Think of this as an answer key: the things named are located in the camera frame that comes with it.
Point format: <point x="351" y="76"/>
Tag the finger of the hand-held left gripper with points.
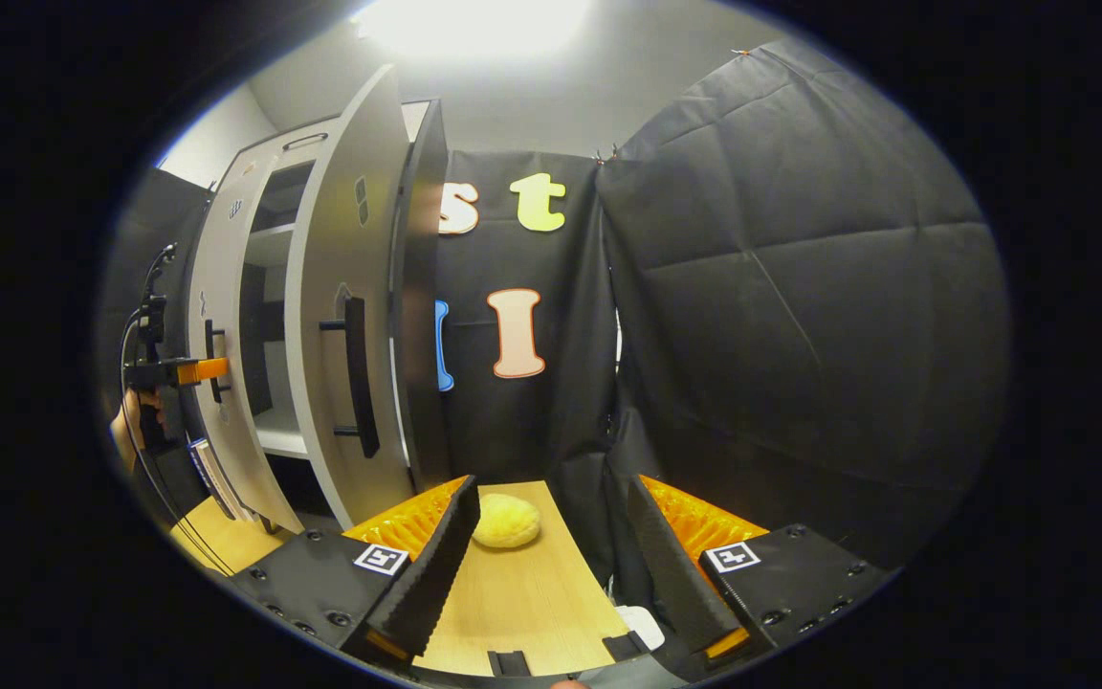
<point x="197" y="370"/>

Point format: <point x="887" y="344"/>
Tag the grey double-door shoe cabinet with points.
<point x="422" y="335"/>

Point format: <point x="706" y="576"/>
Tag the yellow sponge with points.
<point x="506" y="522"/>

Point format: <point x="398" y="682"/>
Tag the black quilted cloth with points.
<point x="800" y="287"/>
<point x="144" y="211"/>

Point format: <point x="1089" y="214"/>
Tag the grey cabinet door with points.
<point x="226" y="258"/>
<point x="317" y="268"/>

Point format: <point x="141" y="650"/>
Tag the ceiling light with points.
<point x="474" y="24"/>

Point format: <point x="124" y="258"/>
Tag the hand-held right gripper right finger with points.
<point x="675" y="574"/>

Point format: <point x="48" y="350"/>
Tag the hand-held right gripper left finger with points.
<point x="431" y="574"/>

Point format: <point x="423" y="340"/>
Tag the stack of books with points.
<point x="221" y="478"/>

